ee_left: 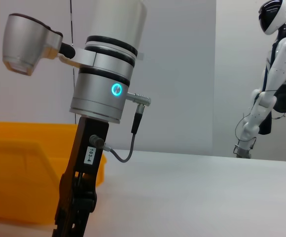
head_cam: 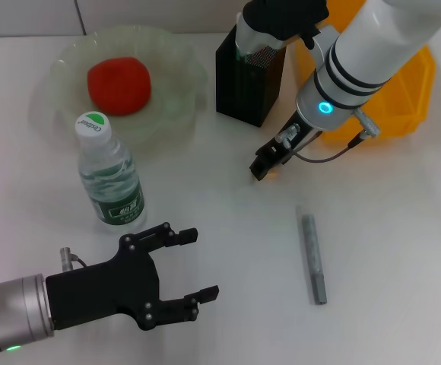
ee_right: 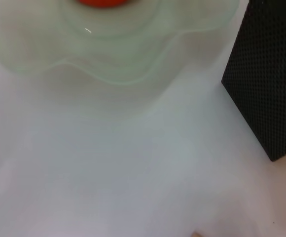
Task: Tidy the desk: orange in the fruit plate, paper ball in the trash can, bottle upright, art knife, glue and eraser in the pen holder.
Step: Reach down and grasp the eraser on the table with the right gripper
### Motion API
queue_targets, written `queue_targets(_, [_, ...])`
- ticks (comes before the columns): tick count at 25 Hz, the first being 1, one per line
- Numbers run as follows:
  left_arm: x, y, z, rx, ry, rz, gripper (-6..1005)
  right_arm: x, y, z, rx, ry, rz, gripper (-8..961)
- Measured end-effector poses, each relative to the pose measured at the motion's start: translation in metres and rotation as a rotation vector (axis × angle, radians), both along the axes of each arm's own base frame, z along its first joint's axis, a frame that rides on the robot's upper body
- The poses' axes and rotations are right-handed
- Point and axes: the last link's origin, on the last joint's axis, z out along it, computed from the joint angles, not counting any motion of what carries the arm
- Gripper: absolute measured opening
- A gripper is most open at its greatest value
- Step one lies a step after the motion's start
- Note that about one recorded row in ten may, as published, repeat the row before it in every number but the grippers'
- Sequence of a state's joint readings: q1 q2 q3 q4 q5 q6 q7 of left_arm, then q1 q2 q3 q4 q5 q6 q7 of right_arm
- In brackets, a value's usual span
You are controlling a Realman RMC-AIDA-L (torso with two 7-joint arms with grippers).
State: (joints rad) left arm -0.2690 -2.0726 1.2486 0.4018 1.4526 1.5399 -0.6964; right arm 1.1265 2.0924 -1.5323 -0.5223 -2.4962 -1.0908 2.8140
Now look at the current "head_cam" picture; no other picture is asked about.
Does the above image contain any left arm gripper cable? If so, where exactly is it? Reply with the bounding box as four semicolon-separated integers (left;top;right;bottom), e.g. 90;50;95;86
59;246;89;273

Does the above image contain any yellow plastic bin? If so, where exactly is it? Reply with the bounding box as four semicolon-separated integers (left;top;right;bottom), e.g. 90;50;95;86
294;0;436;144

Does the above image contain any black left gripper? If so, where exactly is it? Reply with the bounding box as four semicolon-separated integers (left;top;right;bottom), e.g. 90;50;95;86
45;221;221;332

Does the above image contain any right arm gripper cable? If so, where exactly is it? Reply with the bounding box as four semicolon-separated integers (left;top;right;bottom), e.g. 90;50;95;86
276;108;383;164

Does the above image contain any clear green-label water bottle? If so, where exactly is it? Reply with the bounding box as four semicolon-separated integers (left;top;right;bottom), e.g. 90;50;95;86
74;110;148;234

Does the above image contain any grey pen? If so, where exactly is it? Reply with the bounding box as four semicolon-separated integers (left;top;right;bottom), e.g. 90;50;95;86
300;213;327;306

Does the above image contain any black mesh pen holder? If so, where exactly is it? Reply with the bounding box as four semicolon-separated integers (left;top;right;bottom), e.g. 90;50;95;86
215;26;287;127

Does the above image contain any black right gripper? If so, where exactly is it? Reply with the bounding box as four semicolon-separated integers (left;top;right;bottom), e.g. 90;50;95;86
248;113;321;182

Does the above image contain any red orange fruit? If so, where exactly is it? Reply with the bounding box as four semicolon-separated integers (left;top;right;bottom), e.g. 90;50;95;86
87;56;153;117

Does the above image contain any arm gripper cable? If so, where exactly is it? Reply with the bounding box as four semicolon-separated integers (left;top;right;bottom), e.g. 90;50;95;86
276;108;383;164
59;246;89;273

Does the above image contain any green glass fruit plate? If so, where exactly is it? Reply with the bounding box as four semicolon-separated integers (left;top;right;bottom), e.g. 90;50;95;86
49;24;209;144

